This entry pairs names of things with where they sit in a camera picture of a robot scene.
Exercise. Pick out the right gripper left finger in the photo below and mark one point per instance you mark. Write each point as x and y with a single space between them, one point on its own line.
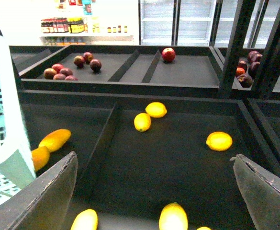
43 204

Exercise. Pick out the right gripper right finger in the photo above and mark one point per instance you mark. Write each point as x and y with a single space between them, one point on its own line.
260 190

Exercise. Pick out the light blue plastic basket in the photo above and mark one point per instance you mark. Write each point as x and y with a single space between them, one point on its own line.
16 164

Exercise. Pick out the yellow lemon front left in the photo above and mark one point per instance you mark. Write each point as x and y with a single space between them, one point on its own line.
86 220

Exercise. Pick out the yellow lemon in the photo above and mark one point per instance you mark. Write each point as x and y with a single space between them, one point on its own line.
86 220
219 141
156 110
173 217
142 122

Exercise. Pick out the orange yellow mango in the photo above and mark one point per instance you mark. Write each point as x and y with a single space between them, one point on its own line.
55 140

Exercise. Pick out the yellow lemon right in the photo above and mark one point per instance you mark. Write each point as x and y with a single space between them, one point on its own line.
219 141

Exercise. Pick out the yellow lemon middle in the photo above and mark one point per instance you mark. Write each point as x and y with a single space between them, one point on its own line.
142 122

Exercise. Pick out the yellow lemon back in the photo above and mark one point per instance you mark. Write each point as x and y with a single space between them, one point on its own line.
156 110

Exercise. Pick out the black lower display tray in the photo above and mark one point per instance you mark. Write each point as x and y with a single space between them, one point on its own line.
128 176

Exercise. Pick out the black display tray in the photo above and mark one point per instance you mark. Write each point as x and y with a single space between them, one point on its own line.
195 71
128 176

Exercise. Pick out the black upper display tray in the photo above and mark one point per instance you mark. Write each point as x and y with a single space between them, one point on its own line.
195 71

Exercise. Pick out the dark red plum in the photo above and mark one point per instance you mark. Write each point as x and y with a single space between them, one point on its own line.
95 65

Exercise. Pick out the red apple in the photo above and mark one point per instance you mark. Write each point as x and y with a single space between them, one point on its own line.
168 54

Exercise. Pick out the bottle shelf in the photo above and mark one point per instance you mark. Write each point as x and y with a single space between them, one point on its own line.
88 22

